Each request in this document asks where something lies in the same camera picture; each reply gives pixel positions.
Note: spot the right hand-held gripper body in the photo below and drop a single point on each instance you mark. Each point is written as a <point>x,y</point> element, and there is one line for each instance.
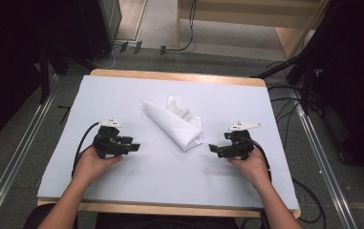
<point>240,143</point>

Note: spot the white mesh laundry bag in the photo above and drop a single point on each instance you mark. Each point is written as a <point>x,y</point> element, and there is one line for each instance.
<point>176,125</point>

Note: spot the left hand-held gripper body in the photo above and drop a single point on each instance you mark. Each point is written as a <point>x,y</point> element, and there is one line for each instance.
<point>108,143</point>

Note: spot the person's dark clothing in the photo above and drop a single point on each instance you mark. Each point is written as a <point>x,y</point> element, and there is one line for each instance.
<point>163,222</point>

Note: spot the black metal stand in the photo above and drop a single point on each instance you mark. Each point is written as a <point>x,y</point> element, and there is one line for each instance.
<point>44,79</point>

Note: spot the black tripod stand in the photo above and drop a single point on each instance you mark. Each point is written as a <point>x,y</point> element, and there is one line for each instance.
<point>307,76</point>

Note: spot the person's left hand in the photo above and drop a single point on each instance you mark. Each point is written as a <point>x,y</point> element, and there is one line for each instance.
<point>90,167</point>

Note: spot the wooden table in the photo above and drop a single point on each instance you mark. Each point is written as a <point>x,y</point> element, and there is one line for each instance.
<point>176,76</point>

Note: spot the person's right hand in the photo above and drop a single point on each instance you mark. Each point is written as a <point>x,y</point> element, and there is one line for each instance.
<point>252,167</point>

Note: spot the black tape strip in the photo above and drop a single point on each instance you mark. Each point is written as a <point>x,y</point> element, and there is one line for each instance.
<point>124,46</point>
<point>163,50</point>
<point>138,47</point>

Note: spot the light blue table mat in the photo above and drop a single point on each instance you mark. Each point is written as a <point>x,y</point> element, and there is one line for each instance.
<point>157,178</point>

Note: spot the metal floor rail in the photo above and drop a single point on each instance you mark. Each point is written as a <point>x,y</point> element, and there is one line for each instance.
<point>14,159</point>
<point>323,165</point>

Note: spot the dark curtain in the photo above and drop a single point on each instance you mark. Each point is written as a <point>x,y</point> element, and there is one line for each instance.
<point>7,63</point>
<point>358,79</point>

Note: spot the light wooden furniture frame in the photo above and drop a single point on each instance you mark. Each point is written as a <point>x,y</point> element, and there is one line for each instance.
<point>252,16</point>

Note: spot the black cabinet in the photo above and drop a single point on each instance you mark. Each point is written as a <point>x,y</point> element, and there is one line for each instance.
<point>93,25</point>

